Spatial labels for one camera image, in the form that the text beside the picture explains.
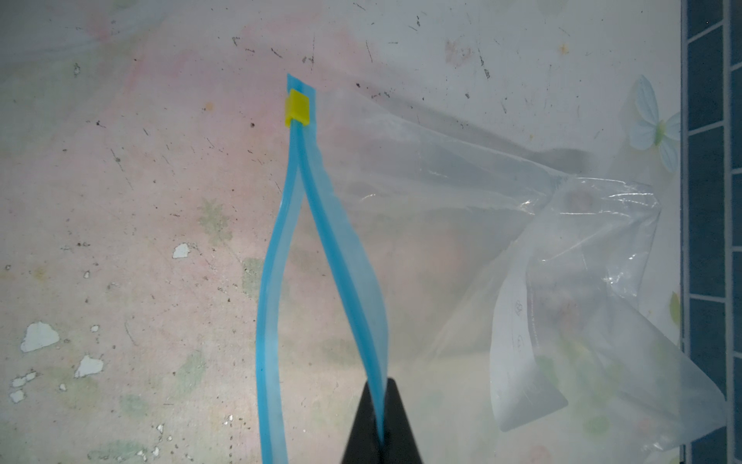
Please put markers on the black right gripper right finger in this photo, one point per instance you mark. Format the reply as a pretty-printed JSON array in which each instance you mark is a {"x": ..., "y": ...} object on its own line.
[{"x": 399, "y": 446}]

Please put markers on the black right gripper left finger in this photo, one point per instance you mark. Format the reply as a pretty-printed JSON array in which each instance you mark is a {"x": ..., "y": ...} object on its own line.
[{"x": 363, "y": 445}]

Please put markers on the clear zip top bag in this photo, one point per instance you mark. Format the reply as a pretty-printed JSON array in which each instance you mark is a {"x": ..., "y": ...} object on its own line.
[{"x": 501, "y": 295}]

